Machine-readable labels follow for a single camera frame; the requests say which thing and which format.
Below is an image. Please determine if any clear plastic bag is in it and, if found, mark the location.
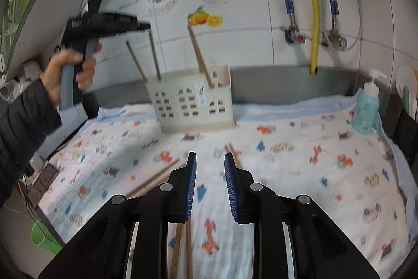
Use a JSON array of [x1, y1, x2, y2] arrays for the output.
[[0, 79, 27, 104]]

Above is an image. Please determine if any person's left hand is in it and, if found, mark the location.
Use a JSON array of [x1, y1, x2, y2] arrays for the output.
[[41, 43, 103, 106]]

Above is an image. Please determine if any brown wooden chopstick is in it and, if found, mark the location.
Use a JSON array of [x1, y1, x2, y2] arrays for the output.
[[148, 30, 162, 82]]

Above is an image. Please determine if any steel angle valve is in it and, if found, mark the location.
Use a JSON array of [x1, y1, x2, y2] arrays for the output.
[[322, 29, 349, 51]]

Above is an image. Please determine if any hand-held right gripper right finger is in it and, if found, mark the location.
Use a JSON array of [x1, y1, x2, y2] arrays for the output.
[[224, 152, 381, 279]]

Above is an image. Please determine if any thin grey tube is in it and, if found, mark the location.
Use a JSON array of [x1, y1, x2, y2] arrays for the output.
[[321, 0, 364, 50]]

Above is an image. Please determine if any white power cord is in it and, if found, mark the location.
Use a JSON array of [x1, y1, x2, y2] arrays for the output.
[[6, 181, 40, 215]]

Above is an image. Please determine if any white spatula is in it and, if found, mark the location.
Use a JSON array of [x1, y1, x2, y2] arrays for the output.
[[395, 65, 418, 97]]

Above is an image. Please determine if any cream plastic utensil holder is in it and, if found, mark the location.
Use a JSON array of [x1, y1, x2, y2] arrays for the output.
[[145, 65, 233, 133]]

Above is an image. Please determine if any set of wooden chopsticks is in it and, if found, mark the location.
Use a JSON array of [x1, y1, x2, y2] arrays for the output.
[[125, 25, 244, 279]]

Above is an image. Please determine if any green wall cabinet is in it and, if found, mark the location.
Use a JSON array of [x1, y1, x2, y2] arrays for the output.
[[0, 0, 55, 81]]

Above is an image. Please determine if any teal soap pump bottle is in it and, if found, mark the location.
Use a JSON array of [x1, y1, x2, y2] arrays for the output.
[[351, 68, 386, 136]]

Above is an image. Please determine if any black utensil canister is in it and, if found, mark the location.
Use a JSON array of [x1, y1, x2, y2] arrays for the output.
[[390, 92, 418, 162]]

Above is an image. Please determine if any smartphone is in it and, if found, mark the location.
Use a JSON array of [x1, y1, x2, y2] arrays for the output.
[[28, 164, 60, 202]]

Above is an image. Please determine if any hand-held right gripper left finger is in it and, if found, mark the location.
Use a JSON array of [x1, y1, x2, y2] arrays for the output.
[[38, 151, 198, 279]]

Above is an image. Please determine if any yellow gas hose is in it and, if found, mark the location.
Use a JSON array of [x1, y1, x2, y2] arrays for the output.
[[304, 0, 320, 76]]

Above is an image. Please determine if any printed cartoon cloth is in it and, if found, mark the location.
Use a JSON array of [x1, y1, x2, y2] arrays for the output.
[[37, 103, 418, 279]]

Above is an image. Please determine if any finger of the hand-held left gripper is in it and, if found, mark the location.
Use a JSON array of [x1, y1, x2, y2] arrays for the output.
[[126, 21, 152, 34]]

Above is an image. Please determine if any valve with red handle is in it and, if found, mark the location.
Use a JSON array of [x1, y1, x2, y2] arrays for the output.
[[282, 25, 308, 45]]

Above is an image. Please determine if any green mesh basket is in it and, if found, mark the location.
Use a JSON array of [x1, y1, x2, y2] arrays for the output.
[[31, 219, 65, 255]]

